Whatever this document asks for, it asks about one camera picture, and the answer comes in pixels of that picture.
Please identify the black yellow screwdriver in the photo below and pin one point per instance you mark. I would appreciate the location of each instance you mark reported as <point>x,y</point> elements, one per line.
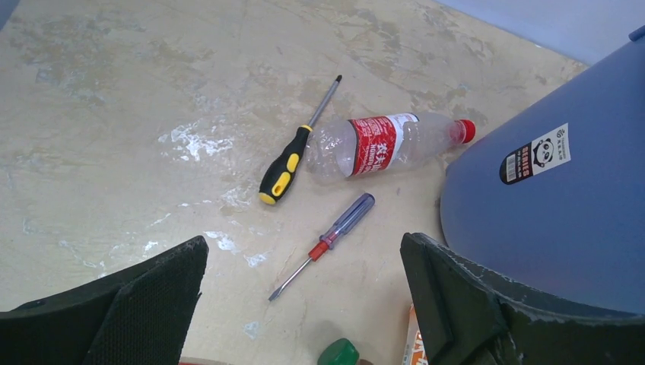
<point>281,172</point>

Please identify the blue red screwdriver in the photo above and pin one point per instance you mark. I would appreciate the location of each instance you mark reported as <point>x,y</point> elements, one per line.
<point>350,218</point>

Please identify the Starbucks bottle green cap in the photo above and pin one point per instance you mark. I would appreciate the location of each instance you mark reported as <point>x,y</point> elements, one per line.
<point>339,352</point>

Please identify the blue plastic bin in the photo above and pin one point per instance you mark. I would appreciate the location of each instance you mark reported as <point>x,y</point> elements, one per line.
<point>554,198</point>

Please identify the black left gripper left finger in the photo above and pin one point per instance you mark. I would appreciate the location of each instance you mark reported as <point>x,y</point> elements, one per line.
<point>139,315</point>

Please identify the clear bottle red label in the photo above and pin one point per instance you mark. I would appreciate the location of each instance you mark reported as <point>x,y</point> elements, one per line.
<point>345,148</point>

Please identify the orange tea bottle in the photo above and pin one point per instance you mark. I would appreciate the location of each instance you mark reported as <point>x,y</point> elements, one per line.
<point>414,352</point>

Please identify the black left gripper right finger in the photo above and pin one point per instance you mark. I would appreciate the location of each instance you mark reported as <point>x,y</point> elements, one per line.
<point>469,314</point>

